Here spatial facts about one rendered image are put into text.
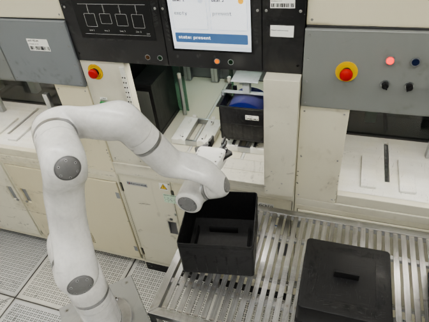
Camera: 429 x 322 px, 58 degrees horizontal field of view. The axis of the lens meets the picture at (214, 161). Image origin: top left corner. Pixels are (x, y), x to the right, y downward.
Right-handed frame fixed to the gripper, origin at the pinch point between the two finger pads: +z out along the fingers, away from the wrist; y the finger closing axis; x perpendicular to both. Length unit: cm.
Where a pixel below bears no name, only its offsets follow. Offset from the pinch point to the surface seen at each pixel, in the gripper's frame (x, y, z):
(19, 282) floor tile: -119, -137, -13
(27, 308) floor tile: -119, -119, -27
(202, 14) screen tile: 40.4, -6.4, 15.0
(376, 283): -33, 59, -23
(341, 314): -33, 49, -37
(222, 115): -12.2, -9.2, 34.9
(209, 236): -42.0, -4.0, -9.9
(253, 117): -11.2, 5.0, 34.7
